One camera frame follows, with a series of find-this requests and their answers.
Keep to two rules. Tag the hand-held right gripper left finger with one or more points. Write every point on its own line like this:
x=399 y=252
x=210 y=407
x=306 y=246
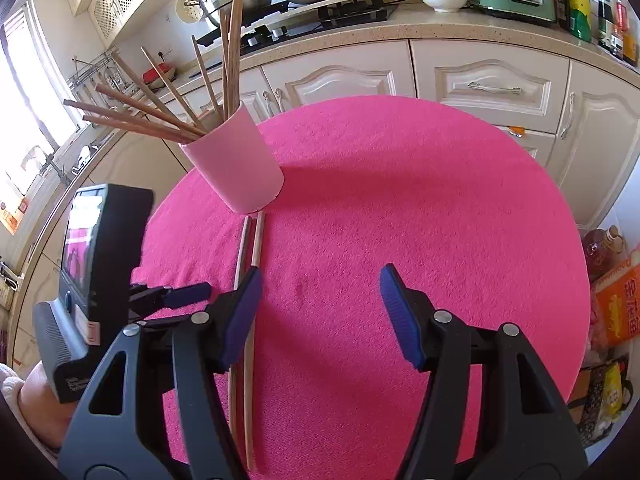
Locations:
x=242 y=320

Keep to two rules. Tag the patterned yellow bag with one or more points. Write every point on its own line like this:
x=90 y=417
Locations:
x=607 y=395

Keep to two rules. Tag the red label sauce bottle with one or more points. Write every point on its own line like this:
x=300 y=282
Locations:
x=621 y=20

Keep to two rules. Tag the cream perforated steamer plate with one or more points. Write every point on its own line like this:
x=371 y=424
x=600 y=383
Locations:
x=189 y=7

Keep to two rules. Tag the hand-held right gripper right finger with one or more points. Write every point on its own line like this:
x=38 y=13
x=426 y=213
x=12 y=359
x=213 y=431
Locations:
x=400 y=320

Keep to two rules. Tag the soy sauce bottle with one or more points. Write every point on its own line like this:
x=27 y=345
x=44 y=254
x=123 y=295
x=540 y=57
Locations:
x=605 y=10

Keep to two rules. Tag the white wall outlet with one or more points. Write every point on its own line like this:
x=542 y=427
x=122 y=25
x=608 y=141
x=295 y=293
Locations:
x=165 y=53

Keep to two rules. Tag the pink cup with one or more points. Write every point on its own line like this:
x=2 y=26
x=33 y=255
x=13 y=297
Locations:
x=235 y=170

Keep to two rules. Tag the cooking oil bottle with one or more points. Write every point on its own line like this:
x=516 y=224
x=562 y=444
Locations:
x=602 y=252

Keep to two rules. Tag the barred window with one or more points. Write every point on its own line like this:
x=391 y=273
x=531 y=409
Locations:
x=30 y=85

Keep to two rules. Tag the wall utensil rack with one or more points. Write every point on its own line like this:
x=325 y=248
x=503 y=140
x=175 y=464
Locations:
x=92 y=72

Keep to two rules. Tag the beige kitchen countertop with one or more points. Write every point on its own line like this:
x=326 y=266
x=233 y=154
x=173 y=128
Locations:
x=450 y=25

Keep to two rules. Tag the bunch of brown chopsticks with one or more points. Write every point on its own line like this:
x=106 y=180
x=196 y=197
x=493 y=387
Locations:
x=233 y=60

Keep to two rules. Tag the black glass gas hob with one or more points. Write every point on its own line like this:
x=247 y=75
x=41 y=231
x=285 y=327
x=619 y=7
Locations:
x=360 y=15

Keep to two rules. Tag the person's left forearm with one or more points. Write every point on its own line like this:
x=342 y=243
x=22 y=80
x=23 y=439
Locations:
x=40 y=410

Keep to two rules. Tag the orange rice bag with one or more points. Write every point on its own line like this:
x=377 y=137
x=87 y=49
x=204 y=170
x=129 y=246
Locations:
x=620 y=305

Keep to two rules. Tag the pink tablecloth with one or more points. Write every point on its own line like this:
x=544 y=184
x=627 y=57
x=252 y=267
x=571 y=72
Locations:
x=375 y=200

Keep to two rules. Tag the steel faucet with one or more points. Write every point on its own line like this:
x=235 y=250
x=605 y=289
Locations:
x=47 y=162

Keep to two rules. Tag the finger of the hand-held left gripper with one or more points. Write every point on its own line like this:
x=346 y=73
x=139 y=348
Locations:
x=190 y=294

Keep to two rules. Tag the light wooden chopstick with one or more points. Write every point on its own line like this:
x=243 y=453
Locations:
x=248 y=410
x=242 y=255

